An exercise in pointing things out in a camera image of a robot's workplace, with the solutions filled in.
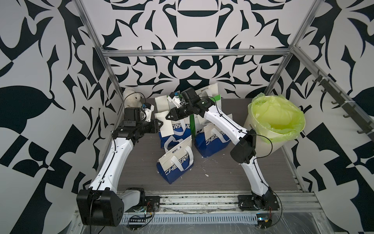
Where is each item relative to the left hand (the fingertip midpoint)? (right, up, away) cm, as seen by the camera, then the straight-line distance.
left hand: (158, 120), depth 79 cm
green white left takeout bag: (+1, +10, +9) cm, 13 cm away
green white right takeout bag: (+22, -2, +8) cm, 23 cm away
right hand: (+5, +3, +1) cm, 6 cm away
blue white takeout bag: (+31, +19, +16) cm, 40 cm away
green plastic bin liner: (+69, +1, +9) cm, 69 cm away
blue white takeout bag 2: (+13, -5, +4) cm, 14 cm away
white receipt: (+4, -5, +2) cm, 7 cm away
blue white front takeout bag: (+11, -18, -11) cm, 24 cm away
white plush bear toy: (-20, +13, +15) cm, 28 cm away
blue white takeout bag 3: (+27, -10, 0) cm, 29 cm away
